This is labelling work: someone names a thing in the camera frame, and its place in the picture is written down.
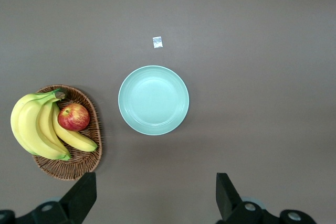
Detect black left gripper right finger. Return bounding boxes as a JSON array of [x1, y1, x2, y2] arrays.
[[216, 173, 316, 224]]

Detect light green round plate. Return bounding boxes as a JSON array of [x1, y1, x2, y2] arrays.
[[118, 65, 190, 136]]

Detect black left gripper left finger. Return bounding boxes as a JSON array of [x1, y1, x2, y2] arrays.
[[15, 172, 97, 224]]

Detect red yellow apple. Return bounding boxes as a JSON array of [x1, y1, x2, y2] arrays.
[[57, 103, 91, 132]]

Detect brown wicker basket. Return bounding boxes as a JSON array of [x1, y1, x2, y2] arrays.
[[31, 84, 103, 182]]

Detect yellow banana bunch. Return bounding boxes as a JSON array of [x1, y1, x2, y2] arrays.
[[10, 89, 99, 161]]

